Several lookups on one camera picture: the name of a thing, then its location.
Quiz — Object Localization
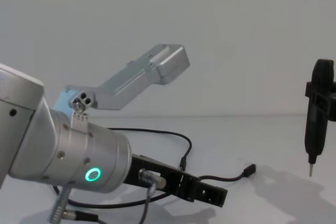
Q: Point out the thin black cable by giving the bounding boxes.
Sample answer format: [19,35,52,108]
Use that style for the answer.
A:
[52,127,257,207]

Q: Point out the white table cloth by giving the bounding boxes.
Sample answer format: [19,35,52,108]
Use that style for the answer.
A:
[0,114,336,224]

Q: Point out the white curtain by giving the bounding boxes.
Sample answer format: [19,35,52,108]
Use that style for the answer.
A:
[0,0,336,119]

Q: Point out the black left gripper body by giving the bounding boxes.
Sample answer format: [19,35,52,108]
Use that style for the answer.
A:
[125,153,185,199]

